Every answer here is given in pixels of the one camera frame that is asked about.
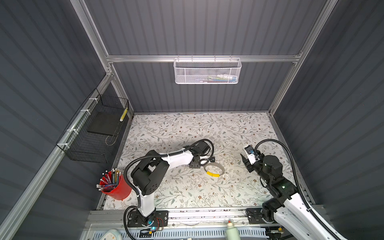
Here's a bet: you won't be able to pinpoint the yellow green marker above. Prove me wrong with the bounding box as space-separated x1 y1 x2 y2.
120 108 128 122

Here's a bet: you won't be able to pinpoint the large keyring with yellow grip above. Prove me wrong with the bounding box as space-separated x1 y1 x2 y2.
204 163 226 178

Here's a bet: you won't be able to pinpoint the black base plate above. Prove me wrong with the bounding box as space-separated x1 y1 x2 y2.
126 210 169 228
246 208 277 224

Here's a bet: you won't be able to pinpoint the white bottle with red cap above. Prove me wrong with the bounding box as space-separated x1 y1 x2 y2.
225 220 241 240

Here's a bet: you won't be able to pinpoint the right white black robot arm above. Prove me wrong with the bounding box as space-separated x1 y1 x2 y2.
242 152 345 240

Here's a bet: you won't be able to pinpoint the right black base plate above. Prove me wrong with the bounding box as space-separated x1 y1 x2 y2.
246 208 277 224

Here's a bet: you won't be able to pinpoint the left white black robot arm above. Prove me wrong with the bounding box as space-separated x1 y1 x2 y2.
123 139 215 226

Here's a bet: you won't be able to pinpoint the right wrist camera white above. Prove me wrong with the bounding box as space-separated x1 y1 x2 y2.
244 145 258 165

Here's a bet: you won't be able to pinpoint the white slotted cable duct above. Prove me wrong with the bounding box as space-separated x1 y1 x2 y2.
91 227 268 240

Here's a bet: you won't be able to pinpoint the aluminium rail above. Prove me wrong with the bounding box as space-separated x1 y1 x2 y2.
89 206 310 229

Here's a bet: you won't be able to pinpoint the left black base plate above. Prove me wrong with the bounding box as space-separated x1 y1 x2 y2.
126 210 169 228

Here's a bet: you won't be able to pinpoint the white wire basket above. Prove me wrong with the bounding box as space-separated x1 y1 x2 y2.
173 57 242 85

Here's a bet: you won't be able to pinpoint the white rounded device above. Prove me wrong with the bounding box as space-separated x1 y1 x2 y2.
100 229 123 240

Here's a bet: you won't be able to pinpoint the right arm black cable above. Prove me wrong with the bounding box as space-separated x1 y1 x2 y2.
254 138 343 240

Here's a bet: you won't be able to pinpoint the red cup with pens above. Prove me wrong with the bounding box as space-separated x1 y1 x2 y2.
96 169 132 200

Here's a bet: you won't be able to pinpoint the black wire basket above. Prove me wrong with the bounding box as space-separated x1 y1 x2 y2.
57 90 130 164

